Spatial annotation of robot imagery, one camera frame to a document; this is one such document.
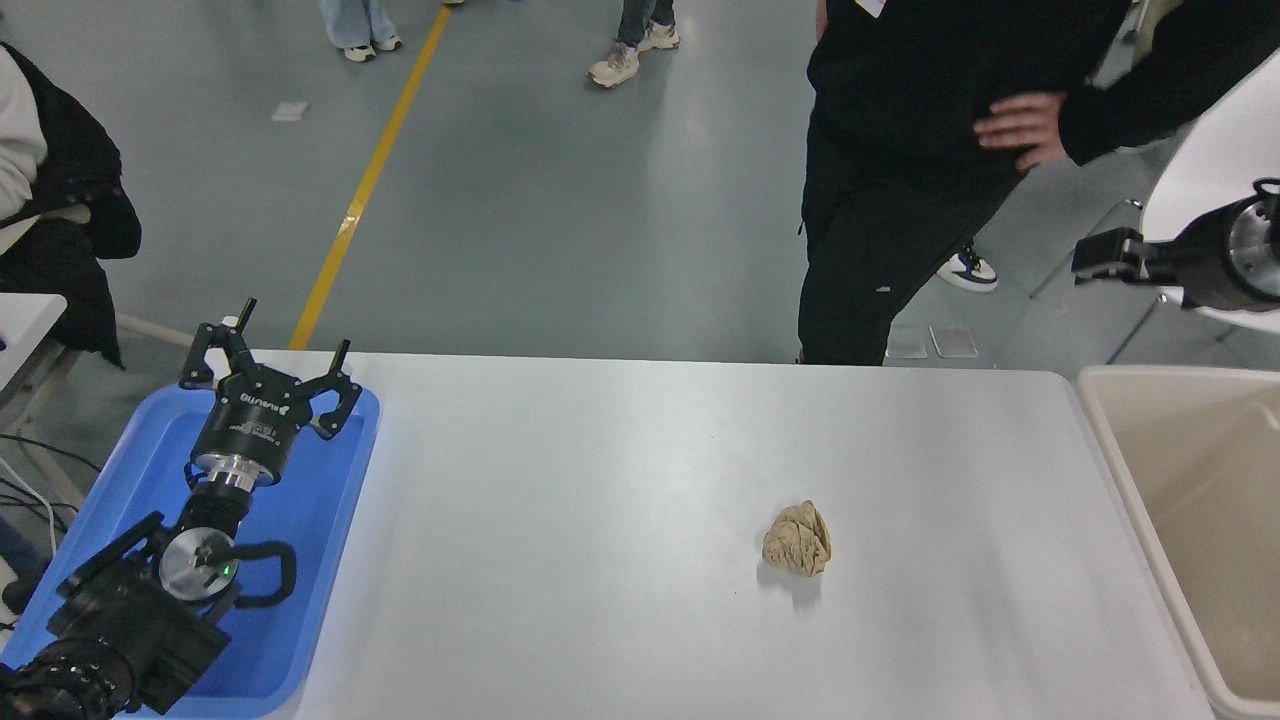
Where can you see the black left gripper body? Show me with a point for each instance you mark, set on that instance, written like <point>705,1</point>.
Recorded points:
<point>252,426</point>

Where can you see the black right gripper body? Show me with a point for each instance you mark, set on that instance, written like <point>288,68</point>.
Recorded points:
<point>1215,270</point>

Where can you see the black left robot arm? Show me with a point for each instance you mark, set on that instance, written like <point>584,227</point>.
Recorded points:
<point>120,620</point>

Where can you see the metal floor plate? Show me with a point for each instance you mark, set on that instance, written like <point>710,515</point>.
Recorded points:
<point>953,340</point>
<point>908,342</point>

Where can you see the person's hand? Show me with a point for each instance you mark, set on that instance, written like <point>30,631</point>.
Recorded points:
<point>1025,130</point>

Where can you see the white chair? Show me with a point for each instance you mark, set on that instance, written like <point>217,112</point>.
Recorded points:
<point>1205,175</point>

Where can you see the blue plastic tray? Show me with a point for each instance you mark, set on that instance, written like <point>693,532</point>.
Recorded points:
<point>310,520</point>

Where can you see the white side table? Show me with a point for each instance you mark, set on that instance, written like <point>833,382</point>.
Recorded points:
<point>25,320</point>

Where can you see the person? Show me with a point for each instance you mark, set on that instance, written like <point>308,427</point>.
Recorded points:
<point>900,100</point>
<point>355,20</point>
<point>70,170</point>
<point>615,65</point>

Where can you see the large pale bin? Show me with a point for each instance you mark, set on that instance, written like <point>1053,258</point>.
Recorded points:
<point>1200,500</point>

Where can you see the crumpled tan paper ball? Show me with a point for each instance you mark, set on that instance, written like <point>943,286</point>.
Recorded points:
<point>796,540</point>

